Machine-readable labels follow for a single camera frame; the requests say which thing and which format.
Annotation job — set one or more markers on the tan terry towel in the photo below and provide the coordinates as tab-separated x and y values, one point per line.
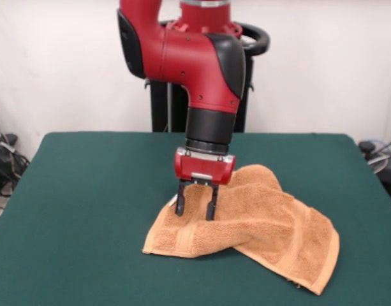
262	216

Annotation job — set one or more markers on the dark green table cloth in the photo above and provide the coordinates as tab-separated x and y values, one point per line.
86	223

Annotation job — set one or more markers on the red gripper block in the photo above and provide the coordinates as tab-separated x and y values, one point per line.
204	167

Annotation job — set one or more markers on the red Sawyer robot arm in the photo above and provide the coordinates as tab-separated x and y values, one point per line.
188	57

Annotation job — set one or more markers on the grey round base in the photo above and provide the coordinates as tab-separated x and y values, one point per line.
378	162

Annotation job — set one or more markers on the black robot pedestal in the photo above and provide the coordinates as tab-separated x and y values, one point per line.
158	108

